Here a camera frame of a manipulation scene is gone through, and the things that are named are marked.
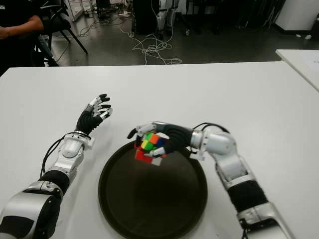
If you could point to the multicoloured Rubik's cube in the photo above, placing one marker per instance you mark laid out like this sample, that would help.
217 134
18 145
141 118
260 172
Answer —
150 143

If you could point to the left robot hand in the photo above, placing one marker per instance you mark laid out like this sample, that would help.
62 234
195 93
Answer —
89 119

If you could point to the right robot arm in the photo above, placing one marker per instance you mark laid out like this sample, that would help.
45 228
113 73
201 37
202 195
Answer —
231 164

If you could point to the light metal rack cart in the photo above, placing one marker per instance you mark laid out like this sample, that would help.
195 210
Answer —
77 8

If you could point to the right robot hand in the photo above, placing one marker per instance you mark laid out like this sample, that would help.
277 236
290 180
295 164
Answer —
178 138

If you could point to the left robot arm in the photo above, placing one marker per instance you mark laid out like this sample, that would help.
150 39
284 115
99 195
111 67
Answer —
67 147

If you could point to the seated person in black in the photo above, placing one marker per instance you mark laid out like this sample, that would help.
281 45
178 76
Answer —
15 37

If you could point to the black wheeled stand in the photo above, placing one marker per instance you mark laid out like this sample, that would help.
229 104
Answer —
197 17

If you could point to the small white floor object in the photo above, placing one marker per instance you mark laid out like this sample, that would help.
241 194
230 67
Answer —
308 36

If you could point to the white side table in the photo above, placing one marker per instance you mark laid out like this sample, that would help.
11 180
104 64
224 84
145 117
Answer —
301 64

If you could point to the dark brown round plate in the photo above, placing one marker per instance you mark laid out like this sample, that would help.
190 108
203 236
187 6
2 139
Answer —
152 194

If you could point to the black chair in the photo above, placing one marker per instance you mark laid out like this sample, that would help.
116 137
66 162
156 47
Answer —
59 25

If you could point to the white block with black base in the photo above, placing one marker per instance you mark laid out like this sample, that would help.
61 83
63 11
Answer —
296 12

